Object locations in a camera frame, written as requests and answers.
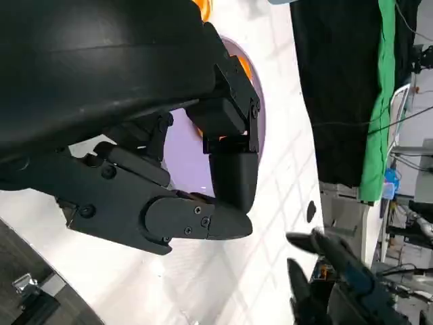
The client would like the silver metal clamp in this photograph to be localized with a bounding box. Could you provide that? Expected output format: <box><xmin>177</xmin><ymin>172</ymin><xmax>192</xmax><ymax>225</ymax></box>
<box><xmin>12</xmin><ymin>273</ymin><xmax>39</xmax><ymax>307</ymax></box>

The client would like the black backdrop cloth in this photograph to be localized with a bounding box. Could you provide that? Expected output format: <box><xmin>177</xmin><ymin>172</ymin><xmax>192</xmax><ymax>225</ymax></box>
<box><xmin>290</xmin><ymin>0</ymin><xmax>422</xmax><ymax>188</ymax></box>

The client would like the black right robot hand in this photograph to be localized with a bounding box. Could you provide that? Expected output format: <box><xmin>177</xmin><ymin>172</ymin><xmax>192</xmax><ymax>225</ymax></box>
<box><xmin>286</xmin><ymin>228</ymin><xmax>375</xmax><ymax>325</ymax></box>

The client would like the blue plastic object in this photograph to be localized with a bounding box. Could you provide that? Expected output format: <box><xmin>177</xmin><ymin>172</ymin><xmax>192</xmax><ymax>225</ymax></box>
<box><xmin>384</xmin><ymin>167</ymin><xmax>401</xmax><ymax>200</ymax></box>

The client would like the green cloth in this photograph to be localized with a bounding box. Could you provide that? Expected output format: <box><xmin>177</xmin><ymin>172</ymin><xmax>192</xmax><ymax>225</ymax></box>
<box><xmin>359</xmin><ymin>0</ymin><xmax>412</xmax><ymax>204</ymax></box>

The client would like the grey machine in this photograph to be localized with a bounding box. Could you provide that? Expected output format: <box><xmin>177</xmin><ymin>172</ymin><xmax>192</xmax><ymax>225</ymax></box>
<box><xmin>388</xmin><ymin>137</ymin><xmax>433</xmax><ymax>172</ymax></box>

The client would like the orange white toy bread roll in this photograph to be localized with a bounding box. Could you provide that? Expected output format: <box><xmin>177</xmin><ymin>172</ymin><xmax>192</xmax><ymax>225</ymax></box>
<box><xmin>191</xmin><ymin>0</ymin><xmax>214</xmax><ymax>22</ymax></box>
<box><xmin>236</xmin><ymin>55</ymin><xmax>254</xmax><ymax>82</ymax></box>

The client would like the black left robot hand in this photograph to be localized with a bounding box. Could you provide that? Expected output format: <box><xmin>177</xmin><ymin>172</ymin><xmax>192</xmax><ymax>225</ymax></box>
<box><xmin>0</xmin><ymin>0</ymin><xmax>262</xmax><ymax>256</ymax></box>

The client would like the lilac plate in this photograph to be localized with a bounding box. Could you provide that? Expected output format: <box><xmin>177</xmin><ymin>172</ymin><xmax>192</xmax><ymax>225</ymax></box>
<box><xmin>161</xmin><ymin>37</ymin><xmax>267</xmax><ymax>200</ymax></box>

